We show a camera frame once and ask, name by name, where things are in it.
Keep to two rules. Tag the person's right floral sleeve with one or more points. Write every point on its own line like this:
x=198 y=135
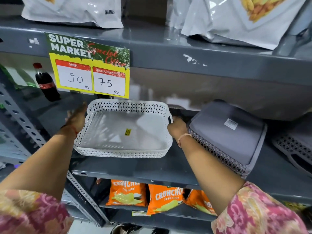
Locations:
x=256 y=212

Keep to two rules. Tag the person's left forearm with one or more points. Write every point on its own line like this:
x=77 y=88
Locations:
x=41 y=163

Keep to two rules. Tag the person's right fingers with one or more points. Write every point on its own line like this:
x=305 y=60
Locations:
x=176 y=118

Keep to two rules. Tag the white snack bag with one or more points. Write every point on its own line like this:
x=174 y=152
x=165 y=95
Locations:
x=234 y=19
x=178 y=12
x=73 y=9

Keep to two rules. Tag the green snack packet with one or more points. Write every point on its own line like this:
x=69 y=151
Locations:
x=17 y=77

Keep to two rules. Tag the green yellow price sign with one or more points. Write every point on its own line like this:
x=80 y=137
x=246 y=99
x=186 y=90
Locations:
x=87 y=68

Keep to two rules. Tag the person's left fingers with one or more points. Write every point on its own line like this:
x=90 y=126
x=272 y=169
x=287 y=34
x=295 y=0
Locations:
x=79 y=109

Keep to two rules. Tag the person's left floral sleeve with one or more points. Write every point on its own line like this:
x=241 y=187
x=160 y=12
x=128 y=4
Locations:
x=31 y=212

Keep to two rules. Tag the orange chips packet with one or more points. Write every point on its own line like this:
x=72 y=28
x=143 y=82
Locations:
x=199 y=201
x=125 y=193
x=163 y=198

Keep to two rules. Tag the grey metal shelf rack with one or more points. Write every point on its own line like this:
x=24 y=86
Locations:
x=170 y=49

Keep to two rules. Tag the grey lattice plastic basket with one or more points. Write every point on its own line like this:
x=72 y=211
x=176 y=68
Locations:
x=295 y=148
x=229 y=141

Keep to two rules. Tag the person's floral sleeve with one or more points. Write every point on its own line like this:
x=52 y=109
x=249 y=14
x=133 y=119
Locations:
x=256 y=212
x=31 y=212

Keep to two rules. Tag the cola bottle with red cap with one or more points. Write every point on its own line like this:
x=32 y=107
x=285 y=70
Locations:
x=46 y=85

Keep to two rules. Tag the red thread wristband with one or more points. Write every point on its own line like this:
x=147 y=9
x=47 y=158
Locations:
x=74 y=130

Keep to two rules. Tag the person's right forearm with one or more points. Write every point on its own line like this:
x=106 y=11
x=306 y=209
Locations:
x=209 y=173

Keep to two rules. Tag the person's left hand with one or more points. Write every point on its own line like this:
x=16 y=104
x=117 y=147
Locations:
x=76 y=120

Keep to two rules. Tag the person's right hand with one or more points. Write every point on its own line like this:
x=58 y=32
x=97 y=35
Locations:
x=177 y=129

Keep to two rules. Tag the beige wristband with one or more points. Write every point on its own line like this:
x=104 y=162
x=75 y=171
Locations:
x=183 y=138

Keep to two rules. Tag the white lattice plastic basket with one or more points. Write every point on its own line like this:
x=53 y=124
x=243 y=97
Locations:
x=124 y=129

